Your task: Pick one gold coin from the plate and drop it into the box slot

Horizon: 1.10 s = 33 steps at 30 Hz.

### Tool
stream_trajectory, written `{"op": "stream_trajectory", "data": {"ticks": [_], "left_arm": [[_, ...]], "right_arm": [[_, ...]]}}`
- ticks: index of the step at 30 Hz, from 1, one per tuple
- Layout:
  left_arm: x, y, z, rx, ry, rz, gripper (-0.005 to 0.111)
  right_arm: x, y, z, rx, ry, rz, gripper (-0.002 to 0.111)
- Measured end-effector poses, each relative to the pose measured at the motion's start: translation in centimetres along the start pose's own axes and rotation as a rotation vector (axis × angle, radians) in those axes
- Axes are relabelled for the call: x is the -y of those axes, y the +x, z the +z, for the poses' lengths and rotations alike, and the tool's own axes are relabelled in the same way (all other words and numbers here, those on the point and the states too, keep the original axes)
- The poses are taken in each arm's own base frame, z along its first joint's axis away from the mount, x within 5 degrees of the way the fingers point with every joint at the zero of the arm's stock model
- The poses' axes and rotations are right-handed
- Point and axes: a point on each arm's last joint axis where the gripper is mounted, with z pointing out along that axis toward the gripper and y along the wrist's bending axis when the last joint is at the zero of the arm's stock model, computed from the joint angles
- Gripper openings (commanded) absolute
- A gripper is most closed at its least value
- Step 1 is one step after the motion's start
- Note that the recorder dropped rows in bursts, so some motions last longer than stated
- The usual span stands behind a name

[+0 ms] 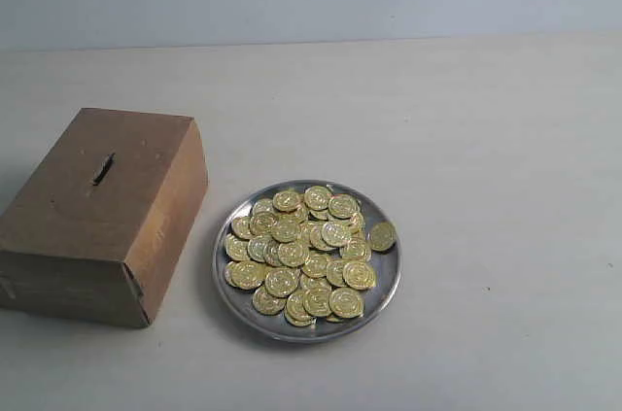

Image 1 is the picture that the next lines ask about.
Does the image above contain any gold coin front right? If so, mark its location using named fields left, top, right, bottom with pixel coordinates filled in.
left=329, top=288, right=364, bottom=319

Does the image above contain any gold coin back right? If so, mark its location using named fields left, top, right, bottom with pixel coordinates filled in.
left=328, top=193, right=359, bottom=220

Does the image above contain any gold coin right middle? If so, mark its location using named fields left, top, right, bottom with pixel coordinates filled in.
left=342, top=260, right=376, bottom=291

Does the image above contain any gold coin back left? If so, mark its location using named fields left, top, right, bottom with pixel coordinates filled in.
left=272, top=189, right=301, bottom=213

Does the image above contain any lone gold coin plate edge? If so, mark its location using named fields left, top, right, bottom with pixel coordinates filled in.
left=368, top=221, right=397, bottom=253

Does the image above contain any gold coin front centre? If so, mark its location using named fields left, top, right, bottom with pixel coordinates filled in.
left=302, top=288, right=332, bottom=318

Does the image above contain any brown cardboard coin box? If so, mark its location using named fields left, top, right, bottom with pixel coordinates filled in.
left=1, top=108, right=208, bottom=328

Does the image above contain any gold coin left front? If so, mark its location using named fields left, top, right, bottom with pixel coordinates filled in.
left=230, top=260, right=266, bottom=291

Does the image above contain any gold coin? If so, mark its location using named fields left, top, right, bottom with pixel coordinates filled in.
left=303, top=186, right=333, bottom=211
left=328, top=193, right=359, bottom=220
left=230, top=260, right=266, bottom=291
left=329, top=288, right=364, bottom=319
left=272, top=189, right=301, bottom=213
left=302, top=288, right=332, bottom=318
left=342, top=260, right=376, bottom=291

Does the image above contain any gold coin top back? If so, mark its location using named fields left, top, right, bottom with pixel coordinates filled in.
left=303, top=186, right=333, bottom=211

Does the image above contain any round silver metal plate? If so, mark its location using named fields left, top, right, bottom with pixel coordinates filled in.
left=212, top=180, right=401, bottom=344

